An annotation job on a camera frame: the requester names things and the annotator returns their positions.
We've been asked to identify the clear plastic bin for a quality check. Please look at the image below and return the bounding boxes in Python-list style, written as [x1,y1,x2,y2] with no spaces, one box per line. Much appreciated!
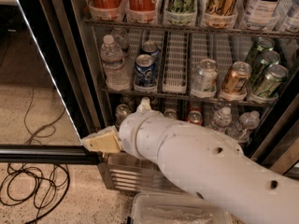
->
[130,192,233,224]

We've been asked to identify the glass fridge door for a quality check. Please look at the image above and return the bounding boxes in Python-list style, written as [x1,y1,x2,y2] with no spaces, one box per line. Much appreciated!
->
[0,0,101,166]

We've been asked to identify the front clear water bottle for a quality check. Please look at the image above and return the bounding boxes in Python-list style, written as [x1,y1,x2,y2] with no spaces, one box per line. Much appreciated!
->
[100,35,129,91]

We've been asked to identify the blue pepsi can rear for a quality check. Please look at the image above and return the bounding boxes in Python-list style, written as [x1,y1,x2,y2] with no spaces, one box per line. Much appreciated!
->
[140,40,160,66]

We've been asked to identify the silver can bottom left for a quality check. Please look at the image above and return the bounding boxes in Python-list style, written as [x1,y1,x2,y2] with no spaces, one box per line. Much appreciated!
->
[115,104,131,126]

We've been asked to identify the steel fridge base grille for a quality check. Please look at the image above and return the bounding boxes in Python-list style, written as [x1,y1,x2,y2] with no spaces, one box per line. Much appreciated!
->
[98,152,183,193]

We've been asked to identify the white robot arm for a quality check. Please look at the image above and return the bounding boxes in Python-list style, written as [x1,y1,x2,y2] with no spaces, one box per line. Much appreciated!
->
[82,97,299,224]

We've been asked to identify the rear clear water bottle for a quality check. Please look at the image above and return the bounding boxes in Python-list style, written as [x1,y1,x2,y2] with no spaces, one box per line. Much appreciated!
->
[111,28,130,57]

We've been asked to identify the blue pepsi can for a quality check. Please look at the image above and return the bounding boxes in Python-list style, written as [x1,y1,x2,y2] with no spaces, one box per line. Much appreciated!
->
[140,40,160,66]
[135,54,156,87]

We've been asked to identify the blue pepsi can front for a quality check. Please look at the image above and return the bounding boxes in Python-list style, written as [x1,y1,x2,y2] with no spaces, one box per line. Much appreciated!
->
[135,54,156,87]

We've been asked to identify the red can bottom front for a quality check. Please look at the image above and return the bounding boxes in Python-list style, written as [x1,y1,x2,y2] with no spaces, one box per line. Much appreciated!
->
[186,111,203,125]

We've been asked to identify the green can rear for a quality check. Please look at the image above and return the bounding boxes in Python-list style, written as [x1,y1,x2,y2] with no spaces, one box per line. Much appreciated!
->
[245,37,275,66]

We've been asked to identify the white silver soda can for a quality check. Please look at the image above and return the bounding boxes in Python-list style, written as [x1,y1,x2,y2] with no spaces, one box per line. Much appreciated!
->
[193,59,218,92]

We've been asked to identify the empty white shelf tray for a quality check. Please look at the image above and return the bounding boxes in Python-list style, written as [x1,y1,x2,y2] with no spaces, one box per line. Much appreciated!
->
[163,33,188,94]

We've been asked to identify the clear water bottle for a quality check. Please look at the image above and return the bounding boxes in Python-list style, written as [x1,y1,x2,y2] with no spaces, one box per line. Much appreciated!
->
[100,35,129,91]
[111,28,130,57]

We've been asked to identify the black cable on floor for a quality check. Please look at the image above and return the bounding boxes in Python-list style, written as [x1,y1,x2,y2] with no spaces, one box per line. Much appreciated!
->
[0,87,71,224]

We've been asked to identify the green can front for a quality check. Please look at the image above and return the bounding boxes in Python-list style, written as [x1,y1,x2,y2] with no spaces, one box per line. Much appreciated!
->
[253,64,289,98]

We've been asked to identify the gold soda can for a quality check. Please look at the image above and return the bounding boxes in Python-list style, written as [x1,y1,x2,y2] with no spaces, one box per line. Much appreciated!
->
[221,62,251,94]

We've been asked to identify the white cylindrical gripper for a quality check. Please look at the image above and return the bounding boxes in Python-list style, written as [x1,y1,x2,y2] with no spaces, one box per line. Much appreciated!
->
[81,97,175,162]

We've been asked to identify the green can middle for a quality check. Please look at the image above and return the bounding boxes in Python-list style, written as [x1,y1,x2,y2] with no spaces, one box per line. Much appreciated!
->
[250,50,280,85]

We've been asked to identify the gold can bottom shelf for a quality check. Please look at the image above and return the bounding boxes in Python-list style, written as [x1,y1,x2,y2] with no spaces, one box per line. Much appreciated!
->
[164,109,178,119]

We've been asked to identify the water bottle bottom right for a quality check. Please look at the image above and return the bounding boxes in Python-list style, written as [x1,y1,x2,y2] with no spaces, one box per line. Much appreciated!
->
[226,111,260,142]

